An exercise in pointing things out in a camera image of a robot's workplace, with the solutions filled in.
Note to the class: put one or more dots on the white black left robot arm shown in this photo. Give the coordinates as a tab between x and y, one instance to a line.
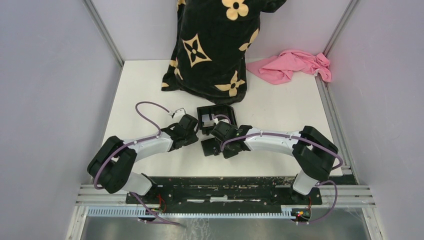
112	166

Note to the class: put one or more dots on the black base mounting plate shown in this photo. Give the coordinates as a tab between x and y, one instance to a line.
225	195

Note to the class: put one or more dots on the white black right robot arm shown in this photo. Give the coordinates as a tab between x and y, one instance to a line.
313	152

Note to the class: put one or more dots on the black leather card holder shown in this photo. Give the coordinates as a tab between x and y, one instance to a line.
211	147

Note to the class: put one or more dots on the stack of cards in bin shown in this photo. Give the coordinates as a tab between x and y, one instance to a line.
208	120

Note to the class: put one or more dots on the black floral blanket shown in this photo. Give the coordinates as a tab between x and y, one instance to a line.
212	39

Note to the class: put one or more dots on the pink cloth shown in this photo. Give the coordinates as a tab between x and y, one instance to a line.
279	69

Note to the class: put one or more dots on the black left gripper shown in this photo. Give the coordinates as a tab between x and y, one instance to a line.
193	138

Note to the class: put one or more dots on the white slotted cable duct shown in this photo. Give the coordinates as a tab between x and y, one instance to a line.
141	212

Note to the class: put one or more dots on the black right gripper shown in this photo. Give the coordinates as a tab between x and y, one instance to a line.
228	154

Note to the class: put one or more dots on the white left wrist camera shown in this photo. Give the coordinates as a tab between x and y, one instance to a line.
178	113

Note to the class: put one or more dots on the black plastic bin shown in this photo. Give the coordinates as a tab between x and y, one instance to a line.
222	112

